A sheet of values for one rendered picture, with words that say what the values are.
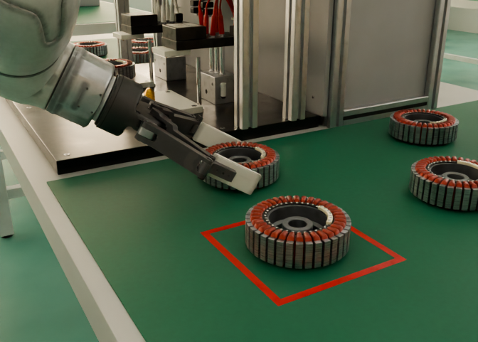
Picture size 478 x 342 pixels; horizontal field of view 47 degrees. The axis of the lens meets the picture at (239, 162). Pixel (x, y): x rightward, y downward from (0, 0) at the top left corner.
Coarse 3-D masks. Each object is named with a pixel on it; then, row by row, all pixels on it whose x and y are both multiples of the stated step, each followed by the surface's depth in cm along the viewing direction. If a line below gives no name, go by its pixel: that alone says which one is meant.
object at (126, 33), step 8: (128, 16) 119; (136, 16) 118; (144, 16) 119; (152, 16) 120; (128, 24) 120; (136, 24) 119; (144, 24) 120; (152, 24) 121; (160, 24) 122; (112, 32) 123; (120, 32) 123; (128, 32) 120; (136, 32) 119; (144, 32) 120; (152, 32) 121; (160, 32) 122
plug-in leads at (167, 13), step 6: (162, 0) 122; (168, 0) 126; (174, 0) 126; (156, 6) 123; (162, 6) 122; (168, 6) 126; (174, 6) 127; (180, 6) 127; (156, 12) 124; (162, 12) 122; (168, 12) 126; (162, 18) 122; (168, 18) 126; (174, 18) 128; (180, 18) 128
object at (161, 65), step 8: (160, 56) 127; (176, 56) 126; (184, 56) 126; (160, 64) 128; (168, 64) 125; (176, 64) 126; (184, 64) 127; (160, 72) 128; (168, 72) 126; (176, 72) 127; (184, 72) 128; (168, 80) 126
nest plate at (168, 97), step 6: (168, 90) 112; (156, 96) 108; (162, 96) 108; (168, 96) 108; (174, 96) 108; (180, 96) 108; (162, 102) 103; (168, 102) 103; (174, 102) 103; (180, 102) 103; (186, 102) 103; (192, 102) 103; (180, 108) 100; (186, 108) 100; (192, 108) 100; (198, 108) 101
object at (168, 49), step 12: (168, 24) 103; (180, 24) 103; (192, 24) 103; (168, 36) 102; (180, 36) 99; (192, 36) 100; (204, 36) 101; (216, 36) 104; (228, 36) 104; (156, 48) 102; (168, 48) 102; (180, 48) 99; (192, 48) 101; (216, 48) 107; (216, 60) 107; (216, 72) 108
